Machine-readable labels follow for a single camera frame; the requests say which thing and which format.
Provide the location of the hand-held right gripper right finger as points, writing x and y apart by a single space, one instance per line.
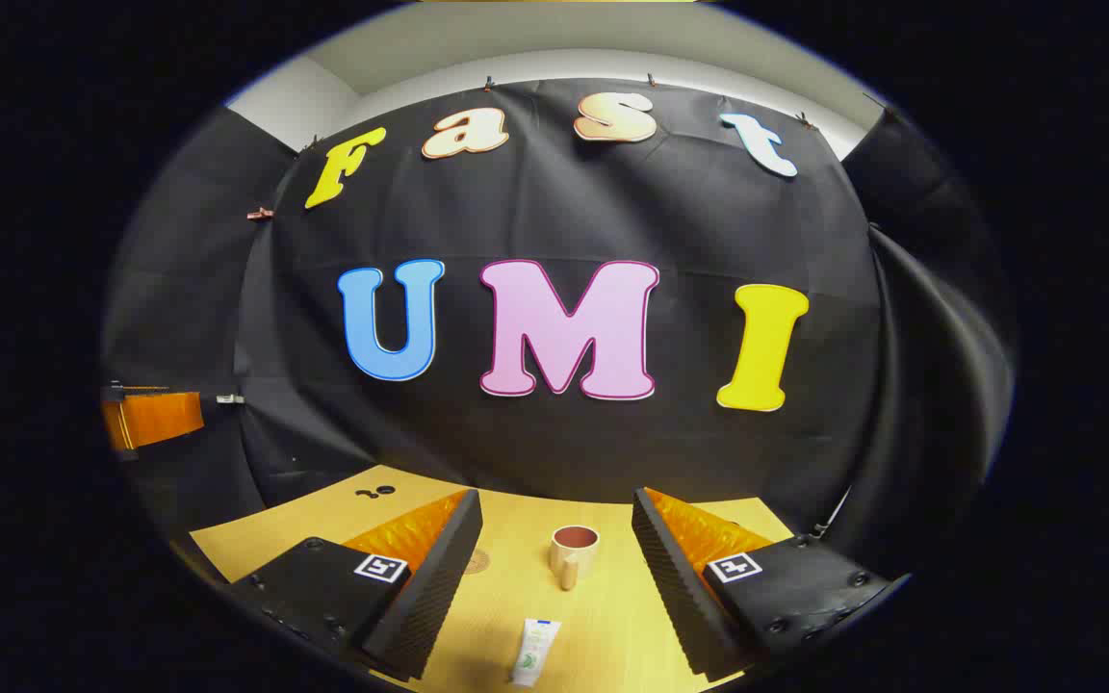
684 597

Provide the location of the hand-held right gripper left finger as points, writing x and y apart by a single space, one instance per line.
425 597

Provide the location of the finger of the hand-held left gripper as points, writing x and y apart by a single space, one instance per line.
160 416

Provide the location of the round beige coaster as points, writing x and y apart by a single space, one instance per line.
477 563

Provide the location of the beige cup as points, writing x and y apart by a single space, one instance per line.
583 555

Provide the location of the white toothpaste tube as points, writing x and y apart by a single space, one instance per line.
535 654

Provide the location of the wooden desktop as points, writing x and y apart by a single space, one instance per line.
603 616

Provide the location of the thin white strip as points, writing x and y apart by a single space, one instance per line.
829 520

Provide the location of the black backdrop cloth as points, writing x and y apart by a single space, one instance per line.
554 452

